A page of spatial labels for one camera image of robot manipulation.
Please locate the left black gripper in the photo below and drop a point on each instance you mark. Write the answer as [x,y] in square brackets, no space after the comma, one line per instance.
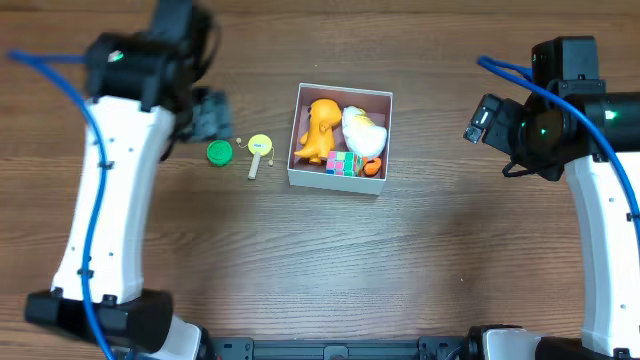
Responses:
[208,116]

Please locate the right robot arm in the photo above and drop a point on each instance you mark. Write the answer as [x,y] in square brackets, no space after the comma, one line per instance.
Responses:
[572,128]

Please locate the white open cardboard box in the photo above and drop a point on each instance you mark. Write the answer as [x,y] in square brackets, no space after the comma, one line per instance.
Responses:
[377,104]

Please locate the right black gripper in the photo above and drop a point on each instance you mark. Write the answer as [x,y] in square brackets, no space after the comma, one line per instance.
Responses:
[503,125]

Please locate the white plush duck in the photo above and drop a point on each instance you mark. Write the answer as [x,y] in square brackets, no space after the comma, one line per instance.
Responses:
[364,138]

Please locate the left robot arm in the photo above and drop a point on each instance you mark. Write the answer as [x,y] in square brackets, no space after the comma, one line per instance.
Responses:
[141,97]

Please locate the pastel rubik's cube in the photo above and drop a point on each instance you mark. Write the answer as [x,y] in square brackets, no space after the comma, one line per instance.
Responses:
[346,164]

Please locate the green round disc toy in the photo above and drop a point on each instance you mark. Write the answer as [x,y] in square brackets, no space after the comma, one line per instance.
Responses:
[219,153]

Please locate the yellow rattle drum toy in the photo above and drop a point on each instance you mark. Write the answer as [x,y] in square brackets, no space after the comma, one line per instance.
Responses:
[259,145]

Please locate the orange dinosaur toy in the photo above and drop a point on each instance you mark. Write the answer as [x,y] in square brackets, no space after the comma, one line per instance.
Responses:
[324,116]

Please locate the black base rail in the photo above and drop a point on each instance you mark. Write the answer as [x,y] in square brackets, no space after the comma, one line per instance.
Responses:
[423,348]

